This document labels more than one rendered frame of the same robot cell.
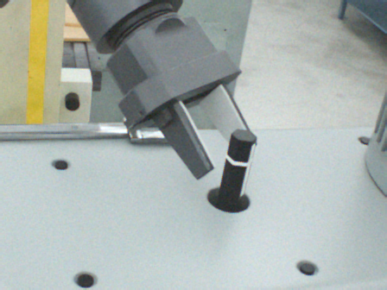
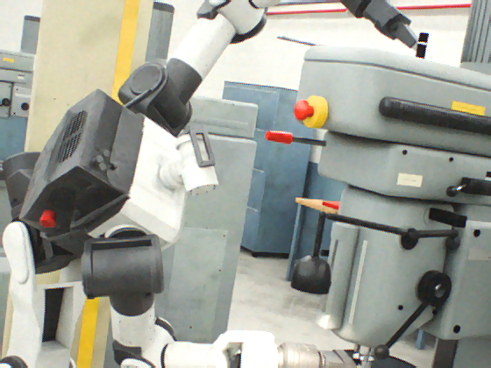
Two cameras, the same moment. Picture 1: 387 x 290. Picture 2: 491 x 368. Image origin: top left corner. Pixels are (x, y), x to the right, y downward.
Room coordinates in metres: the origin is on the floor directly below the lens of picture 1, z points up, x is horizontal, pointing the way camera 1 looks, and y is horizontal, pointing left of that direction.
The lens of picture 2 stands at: (-0.98, 0.58, 1.75)
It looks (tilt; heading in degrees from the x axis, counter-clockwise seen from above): 8 degrees down; 345
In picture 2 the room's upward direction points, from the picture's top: 9 degrees clockwise
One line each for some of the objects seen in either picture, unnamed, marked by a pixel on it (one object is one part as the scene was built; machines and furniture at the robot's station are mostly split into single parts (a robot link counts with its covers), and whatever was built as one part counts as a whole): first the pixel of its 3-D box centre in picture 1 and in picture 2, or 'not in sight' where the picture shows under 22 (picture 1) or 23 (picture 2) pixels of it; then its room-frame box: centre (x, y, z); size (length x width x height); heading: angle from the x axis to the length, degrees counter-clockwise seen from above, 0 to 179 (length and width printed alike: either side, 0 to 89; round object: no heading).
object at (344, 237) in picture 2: not in sight; (337, 276); (0.44, 0.03, 1.45); 0.04 x 0.04 x 0.21; 17
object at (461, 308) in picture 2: not in sight; (448, 268); (0.52, -0.26, 1.47); 0.24 x 0.19 x 0.26; 17
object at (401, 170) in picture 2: not in sight; (415, 168); (0.48, -0.12, 1.68); 0.34 x 0.24 x 0.10; 107
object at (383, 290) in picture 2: not in sight; (383, 265); (0.47, -0.08, 1.47); 0.21 x 0.19 x 0.32; 17
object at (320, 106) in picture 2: not in sight; (315, 112); (0.40, 0.14, 1.76); 0.06 x 0.02 x 0.06; 17
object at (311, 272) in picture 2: not in sight; (312, 272); (0.32, 0.12, 1.47); 0.07 x 0.07 x 0.06
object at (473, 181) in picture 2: not in sight; (467, 187); (0.36, -0.18, 1.66); 0.12 x 0.04 x 0.04; 107
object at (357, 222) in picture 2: not in sight; (370, 224); (0.27, 0.05, 1.58); 0.17 x 0.01 x 0.01; 52
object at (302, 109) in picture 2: not in sight; (304, 110); (0.39, 0.17, 1.76); 0.04 x 0.03 x 0.04; 17
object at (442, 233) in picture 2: not in sight; (435, 233); (0.26, -0.08, 1.58); 0.17 x 0.01 x 0.01; 124
